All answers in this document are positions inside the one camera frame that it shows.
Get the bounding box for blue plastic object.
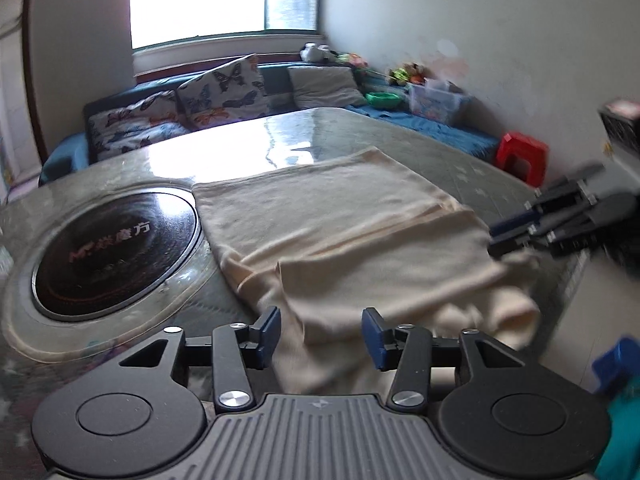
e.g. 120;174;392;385
591;337;640;396

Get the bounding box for green plastic bowl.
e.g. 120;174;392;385
364;91;403;110

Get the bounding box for round black induction cooktop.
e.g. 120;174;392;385
31;187;203;322

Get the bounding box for butterfly print pillow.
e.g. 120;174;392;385
176;54;271;131
87;92;192;162

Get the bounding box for teal cloth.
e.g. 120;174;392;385
595;390;640;480

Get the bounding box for cream knit garment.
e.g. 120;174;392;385
191;146;543;396

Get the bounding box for colourful plush toys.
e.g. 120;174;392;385
387;62;426;86

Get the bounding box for green and orange toy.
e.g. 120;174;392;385
332;51;369;74

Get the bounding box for dark wooden door frame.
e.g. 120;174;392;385
20;0;48;171

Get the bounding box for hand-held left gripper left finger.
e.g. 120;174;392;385
117;306;282;412

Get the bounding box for red plastic stool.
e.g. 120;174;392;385
495;131;549;186

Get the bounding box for blue sofa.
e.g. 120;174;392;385
39;62;501;188

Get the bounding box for plain grey pillow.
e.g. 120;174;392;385
287;65;366;110

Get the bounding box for panda plush toy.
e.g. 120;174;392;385
299;42;333;64

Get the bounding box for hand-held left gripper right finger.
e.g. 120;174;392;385
361;307;527;409

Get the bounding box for window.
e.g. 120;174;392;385
131;0;321;51

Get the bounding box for clear plastic storage box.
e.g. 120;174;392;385
406;78;471;126

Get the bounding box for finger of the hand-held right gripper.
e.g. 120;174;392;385
487;220;598;260
489;162;607;237

